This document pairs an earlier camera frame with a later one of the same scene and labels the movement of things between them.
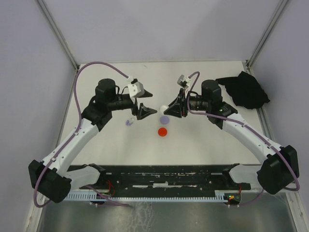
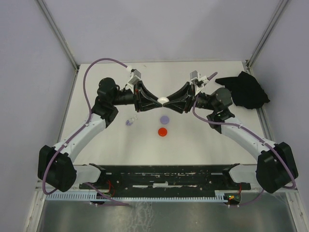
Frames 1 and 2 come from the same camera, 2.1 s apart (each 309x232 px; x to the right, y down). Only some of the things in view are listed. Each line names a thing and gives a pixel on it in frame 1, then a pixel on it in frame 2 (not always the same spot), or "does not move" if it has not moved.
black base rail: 166,178 does not move
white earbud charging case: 162,108 to 163,100
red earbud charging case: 162,132 does not move
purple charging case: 164,120 does not move
